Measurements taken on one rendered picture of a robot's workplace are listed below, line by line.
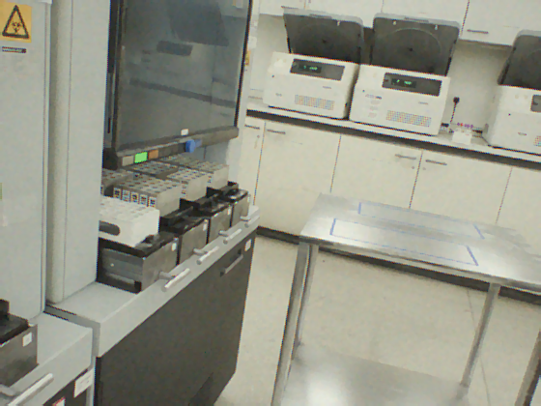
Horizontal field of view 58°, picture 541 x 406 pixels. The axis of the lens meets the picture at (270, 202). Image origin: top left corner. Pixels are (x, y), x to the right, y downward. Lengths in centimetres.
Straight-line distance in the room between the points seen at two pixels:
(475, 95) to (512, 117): 65
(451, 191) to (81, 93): 261
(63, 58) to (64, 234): 28
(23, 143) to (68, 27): 19
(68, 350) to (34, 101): 37
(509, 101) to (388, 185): 84
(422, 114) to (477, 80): 74
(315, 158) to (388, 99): 59
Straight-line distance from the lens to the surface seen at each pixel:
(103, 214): 99
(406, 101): 312
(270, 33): 394
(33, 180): 80
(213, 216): 122
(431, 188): 317
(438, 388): 174
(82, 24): 84
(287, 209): 332
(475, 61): 375
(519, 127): 316
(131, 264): 96
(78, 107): 85
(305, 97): 320
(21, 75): 76
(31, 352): 76
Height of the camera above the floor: 119
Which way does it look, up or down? 16 degrees down
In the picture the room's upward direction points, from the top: 9 degrees clockwise
